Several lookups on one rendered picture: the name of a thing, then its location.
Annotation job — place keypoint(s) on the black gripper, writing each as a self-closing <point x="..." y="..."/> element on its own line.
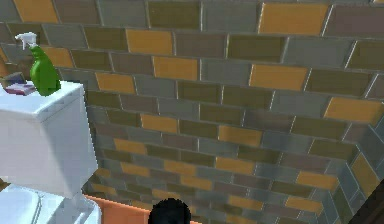
<point x="170" y="213"/>

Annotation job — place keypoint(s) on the white toilet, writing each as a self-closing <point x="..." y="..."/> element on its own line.
<point x="43" y="140"/>

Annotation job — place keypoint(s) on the green spray bottle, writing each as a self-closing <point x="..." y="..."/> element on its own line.
<point x="43" y="75"/>

